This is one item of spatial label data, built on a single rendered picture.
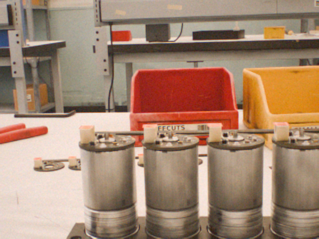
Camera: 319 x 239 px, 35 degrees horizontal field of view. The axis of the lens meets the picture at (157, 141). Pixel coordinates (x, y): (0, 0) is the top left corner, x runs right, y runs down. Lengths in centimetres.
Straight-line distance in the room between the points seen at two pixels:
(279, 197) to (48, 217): 15
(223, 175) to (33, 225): 13
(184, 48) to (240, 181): 227
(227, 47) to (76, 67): 251
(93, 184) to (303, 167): 9
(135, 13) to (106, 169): 227
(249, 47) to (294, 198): 227
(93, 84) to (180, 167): 454
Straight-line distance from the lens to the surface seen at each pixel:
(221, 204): 22
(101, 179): 22
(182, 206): 22
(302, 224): 22
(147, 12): 246
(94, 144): 22
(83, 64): 474
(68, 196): 34
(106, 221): 22
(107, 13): 249
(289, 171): 21
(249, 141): 21
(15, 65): 268
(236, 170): 21
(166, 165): 21
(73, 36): 475
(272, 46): 248
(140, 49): 250
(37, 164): 41
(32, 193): 36
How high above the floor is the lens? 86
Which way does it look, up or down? 14 degrees down
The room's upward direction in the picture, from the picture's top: 2 degrees counter-clockwise
